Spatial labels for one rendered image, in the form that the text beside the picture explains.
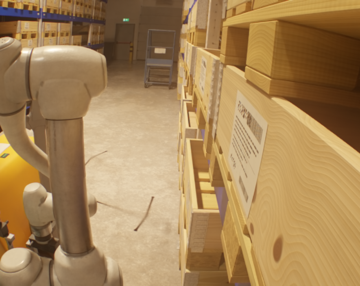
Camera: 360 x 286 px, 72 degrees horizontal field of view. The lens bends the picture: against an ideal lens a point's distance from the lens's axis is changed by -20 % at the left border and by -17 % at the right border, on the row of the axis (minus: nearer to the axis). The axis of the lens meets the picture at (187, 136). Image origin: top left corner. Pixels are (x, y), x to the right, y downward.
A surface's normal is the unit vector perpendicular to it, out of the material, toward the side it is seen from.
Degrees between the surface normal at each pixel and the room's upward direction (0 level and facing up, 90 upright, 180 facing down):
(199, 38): 90
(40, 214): 90
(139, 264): 0
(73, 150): 81
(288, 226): 90
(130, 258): 0
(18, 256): 6
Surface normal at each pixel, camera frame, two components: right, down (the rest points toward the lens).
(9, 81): 0.15, 0.55
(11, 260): -0.01, -0.93
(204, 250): 0.04, 0.34
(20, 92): 0.18, 0.77
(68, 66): 0.37, 0.00
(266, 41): -1.00, -0.07
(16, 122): 0.68, 0.68
